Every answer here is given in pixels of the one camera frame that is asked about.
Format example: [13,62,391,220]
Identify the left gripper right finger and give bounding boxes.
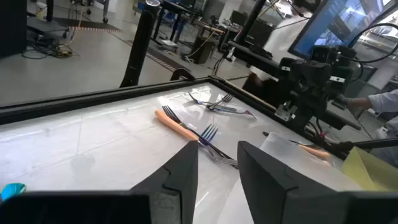
[238,140,398,224]

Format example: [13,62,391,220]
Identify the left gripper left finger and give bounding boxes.
[0,140,199,224]

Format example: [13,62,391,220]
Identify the orange-handled forks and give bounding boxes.
[259,131,363,192]

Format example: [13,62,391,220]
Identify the orange-handled silver fork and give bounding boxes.
[297,144,331,160]
[154,109,239,169]

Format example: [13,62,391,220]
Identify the iridescent blue fork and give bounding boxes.
[207,93,234,111]
[187,92,258,121]
[198,123,220,147]

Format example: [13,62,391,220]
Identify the computer monitor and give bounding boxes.
[287,0,398,60]

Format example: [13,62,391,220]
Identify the grey computer desk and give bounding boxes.
[228,40,282,75]

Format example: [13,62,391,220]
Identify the person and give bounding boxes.
[337,89,398,169]

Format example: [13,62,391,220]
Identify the black monitor stand pole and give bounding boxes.
[234,0,269,45]

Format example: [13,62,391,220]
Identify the yellow mat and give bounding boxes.
[341,146,398,192]

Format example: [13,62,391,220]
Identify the black bin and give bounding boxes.
[188,35,218,65]

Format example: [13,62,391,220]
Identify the thick black stand pole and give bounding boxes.
[119,0,161,89]

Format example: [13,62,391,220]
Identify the black background desk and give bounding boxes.
[151,0,226,47]

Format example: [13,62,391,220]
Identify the black floor mat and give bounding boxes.
[52,16,123,34]

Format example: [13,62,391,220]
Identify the black cabinet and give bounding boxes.
[0,0,28,59]

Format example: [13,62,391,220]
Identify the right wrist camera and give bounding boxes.
[310,45,358,65]

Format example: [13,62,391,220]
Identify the grey metal bracket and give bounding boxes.
[274,103,297,123]

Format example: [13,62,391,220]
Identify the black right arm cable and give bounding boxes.
[347,22,398,83]

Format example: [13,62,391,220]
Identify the black frame clamp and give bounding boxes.
[170,67,197,83]

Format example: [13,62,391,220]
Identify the teal cable connector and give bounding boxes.
[0,182,27,202]

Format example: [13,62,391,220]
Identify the tangled floor cables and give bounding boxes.
[21,6,81,60]

